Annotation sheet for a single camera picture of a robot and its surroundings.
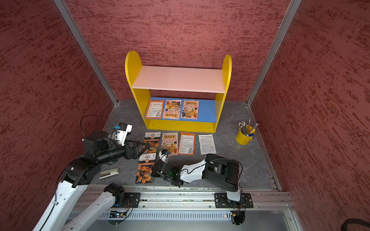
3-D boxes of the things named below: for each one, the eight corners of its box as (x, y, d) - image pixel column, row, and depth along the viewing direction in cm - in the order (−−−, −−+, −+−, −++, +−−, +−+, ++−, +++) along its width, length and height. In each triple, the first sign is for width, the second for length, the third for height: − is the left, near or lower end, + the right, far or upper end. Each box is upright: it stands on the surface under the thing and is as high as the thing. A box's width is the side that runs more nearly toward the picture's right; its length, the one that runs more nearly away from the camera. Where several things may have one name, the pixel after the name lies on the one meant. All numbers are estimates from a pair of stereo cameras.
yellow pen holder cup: (234, 142, 99) (239, 133, 90) (237, 132, 104) (242, 123, 95) (247, 147, 97) (254, 138, 87) (249, 137, 102) (255, 127, 93)
